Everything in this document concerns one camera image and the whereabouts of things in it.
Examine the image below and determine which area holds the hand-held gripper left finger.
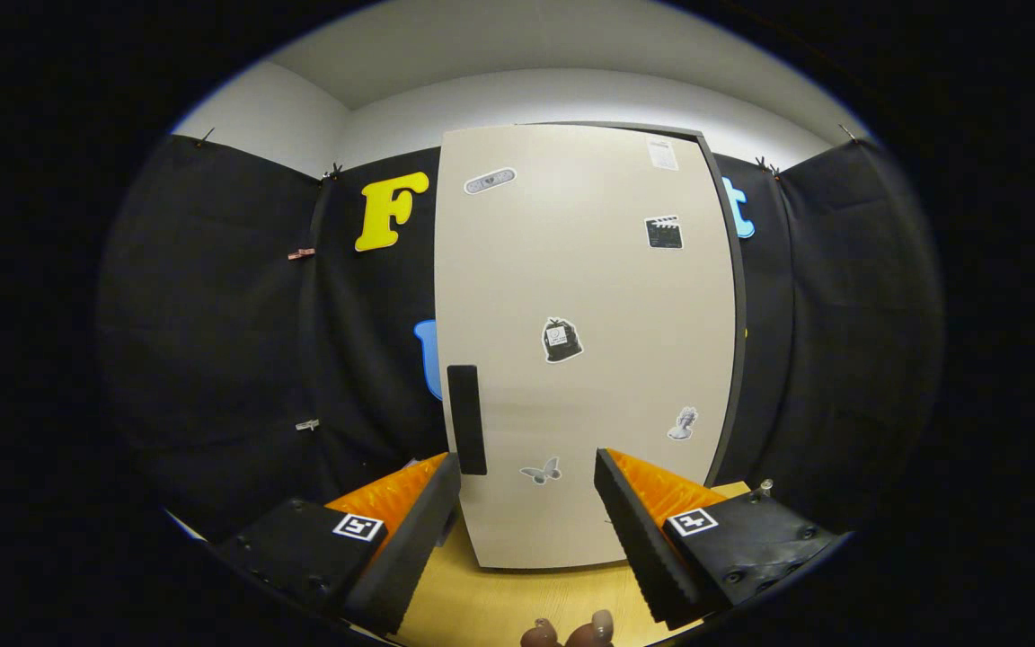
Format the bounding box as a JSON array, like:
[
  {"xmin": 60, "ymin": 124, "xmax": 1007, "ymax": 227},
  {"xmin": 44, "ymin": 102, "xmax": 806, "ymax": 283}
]
[{"xmin": 209, "ymin": 452, "xmax": 463, "ymax": 637}]

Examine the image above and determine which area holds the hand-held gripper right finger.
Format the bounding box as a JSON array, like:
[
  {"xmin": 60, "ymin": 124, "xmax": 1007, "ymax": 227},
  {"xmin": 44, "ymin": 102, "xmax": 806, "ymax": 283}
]
[{"xmin": 593, "ymin": 448, "xmax": 851, "ymax": 632}]

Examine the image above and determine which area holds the black door handle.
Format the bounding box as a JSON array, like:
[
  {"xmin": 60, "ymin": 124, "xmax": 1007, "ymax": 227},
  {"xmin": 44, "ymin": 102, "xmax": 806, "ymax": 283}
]
[{"xmin": 446, "ymin": 364, "xmax": 489, "ymax": 476}]

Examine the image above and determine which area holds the grey shoe cabinet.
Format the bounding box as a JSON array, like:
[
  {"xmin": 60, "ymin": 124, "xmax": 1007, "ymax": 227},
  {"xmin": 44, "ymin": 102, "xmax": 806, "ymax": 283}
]
[{"xmin": 517, "ymin": 120, "xmax": 749, "ymax": 491}]

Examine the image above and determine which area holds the beige shoe cabinet door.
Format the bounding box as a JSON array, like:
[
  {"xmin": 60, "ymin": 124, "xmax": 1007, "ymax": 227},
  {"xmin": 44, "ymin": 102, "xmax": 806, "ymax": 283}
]
[{"xmin": 433, "ymin": 124, "xmax": 739, "ymax": 571}]

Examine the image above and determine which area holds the black backdrop cloth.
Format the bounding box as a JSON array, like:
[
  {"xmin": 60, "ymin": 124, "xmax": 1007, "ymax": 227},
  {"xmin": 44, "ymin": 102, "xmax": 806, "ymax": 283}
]
[{"xmin": 95, "ymin": 135, "xmax": 945, "ymax": 540}]

